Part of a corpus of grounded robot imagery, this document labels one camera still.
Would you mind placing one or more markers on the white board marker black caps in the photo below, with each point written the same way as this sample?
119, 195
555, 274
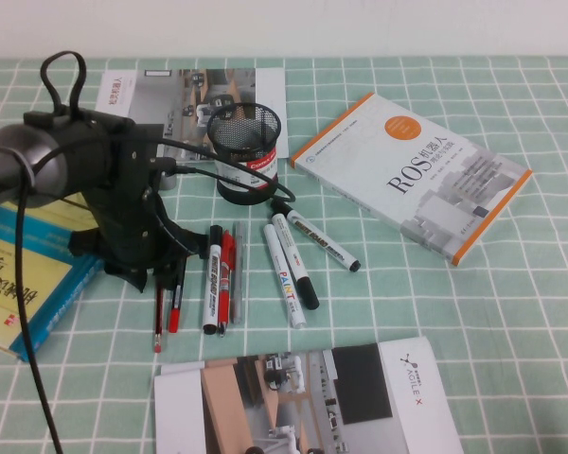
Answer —
213, 279
319, 234

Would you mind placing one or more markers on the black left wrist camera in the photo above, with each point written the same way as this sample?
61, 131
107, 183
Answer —
76, 123

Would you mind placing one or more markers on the white zip tie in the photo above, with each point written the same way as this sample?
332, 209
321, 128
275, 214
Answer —
27, 168

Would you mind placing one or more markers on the AgileX brochure with black square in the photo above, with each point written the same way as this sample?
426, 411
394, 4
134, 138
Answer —
312, 406

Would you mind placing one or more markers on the yellow and blue textbook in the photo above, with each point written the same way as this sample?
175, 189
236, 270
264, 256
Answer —
14, 274

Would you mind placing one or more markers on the red marker pen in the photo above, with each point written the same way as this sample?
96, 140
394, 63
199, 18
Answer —
225, 274

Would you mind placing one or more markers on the brochure with office photo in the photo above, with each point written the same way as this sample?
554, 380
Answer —
165, 94

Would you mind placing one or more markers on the red black pencil pink eraser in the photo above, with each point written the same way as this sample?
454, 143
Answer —
158, 317

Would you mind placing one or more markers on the red and black pen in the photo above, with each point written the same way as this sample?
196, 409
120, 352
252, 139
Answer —
175, 312

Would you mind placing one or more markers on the white marker large black cap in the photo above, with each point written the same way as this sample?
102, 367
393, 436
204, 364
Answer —
294, 257

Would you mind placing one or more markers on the small grey cylinder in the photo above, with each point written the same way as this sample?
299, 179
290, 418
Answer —
168, 182

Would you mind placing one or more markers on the green checkered tablecloth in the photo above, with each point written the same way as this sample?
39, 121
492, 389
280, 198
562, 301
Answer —
407, 307

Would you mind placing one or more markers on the white ROS robot book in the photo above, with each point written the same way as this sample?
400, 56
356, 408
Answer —
407, 175

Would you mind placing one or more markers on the white PAINT marker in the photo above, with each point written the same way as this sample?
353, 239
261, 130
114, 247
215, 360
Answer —
285, 279

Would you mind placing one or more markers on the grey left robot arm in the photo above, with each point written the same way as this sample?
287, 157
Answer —
14, 165

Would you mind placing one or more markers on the black mesh pen holder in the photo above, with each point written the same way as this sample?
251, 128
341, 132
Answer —
246, 156

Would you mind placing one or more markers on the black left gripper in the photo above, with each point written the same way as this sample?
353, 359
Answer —
123, 189

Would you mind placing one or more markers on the slim grey pen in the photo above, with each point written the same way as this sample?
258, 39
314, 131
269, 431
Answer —
238, 274

